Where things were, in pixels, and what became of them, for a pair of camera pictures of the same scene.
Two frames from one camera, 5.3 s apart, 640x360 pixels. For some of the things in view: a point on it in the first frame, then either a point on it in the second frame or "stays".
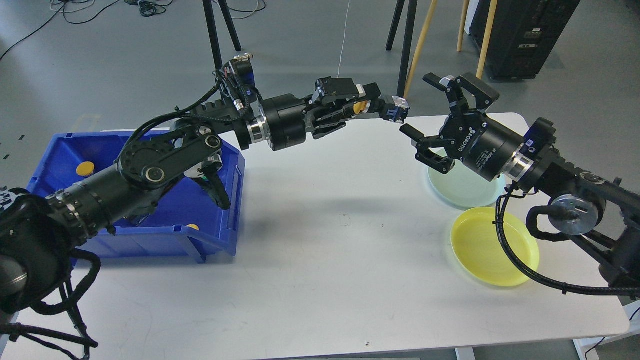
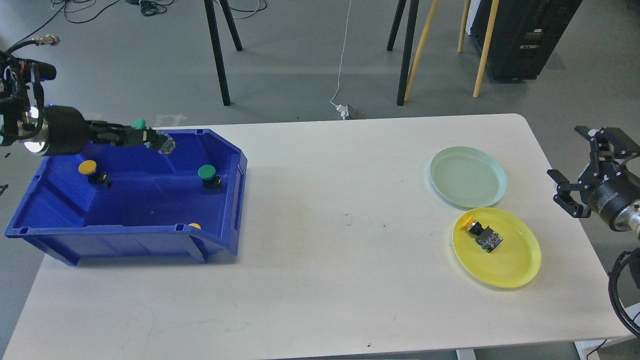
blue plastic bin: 194,225 stays
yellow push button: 85,168 stays
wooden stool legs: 492,9 stays
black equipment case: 522,34 stays
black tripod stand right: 409,41 stays
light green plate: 461,187 stays
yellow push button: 359,106 → 486,238
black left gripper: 285,116 → 69,132
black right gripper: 479,143 → 612,185
